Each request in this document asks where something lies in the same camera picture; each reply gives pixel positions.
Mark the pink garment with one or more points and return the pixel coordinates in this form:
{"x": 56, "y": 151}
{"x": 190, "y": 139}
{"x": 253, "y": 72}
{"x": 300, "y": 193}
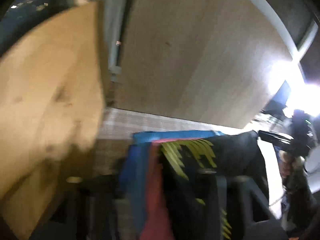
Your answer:
{"x": 156, "y": 199}

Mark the black hoodie with yellow print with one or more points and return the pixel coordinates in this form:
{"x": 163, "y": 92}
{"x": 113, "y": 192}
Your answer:
{"x": 215, "y": 187}

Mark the blue garment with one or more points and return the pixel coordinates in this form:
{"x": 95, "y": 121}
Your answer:
{"x": 132, "y": 178}

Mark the person's right hand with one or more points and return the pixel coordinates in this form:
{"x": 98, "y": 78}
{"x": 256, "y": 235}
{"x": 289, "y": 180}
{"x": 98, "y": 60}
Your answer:
{"x": 288, "y": 164}

